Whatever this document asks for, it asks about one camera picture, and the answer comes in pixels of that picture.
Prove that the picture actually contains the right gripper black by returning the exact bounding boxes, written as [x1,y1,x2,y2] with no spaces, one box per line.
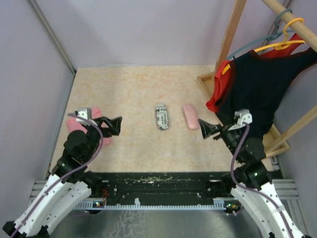
[198,111,245,162]

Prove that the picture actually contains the yellow hanger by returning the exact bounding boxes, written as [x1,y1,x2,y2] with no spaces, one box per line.
[221,17,306,74]

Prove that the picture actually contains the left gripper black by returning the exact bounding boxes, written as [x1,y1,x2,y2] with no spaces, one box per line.
[84,116,122,160]

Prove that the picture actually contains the pink folded garment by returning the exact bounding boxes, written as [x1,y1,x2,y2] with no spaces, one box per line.
[65,106,112,147]

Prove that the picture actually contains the teal hanger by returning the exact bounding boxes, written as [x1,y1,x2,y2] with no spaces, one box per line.
[226,8,293,60]

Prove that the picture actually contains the pink glasses case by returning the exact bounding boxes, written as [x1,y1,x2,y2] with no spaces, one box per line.
[182,104,199,130]

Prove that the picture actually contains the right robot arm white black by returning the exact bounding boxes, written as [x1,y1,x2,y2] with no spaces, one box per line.
[198,110,307,238]

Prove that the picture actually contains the newspaper print glasses case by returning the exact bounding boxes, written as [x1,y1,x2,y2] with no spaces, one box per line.
[155,104,169,131]

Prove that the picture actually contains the red tank top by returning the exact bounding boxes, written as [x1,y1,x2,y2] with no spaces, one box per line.
[206,33,304,113]

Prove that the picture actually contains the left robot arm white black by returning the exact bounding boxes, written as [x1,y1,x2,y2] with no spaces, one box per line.
[2,115,122,238]

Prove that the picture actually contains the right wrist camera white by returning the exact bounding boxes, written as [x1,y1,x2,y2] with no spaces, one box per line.
[228,109,253,131]

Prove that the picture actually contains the wooden clothes rack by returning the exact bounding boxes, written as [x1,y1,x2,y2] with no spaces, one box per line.
[197,0,317,158]

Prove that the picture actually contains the navy tank top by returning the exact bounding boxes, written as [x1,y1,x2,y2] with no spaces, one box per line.
[216,48,317,139]

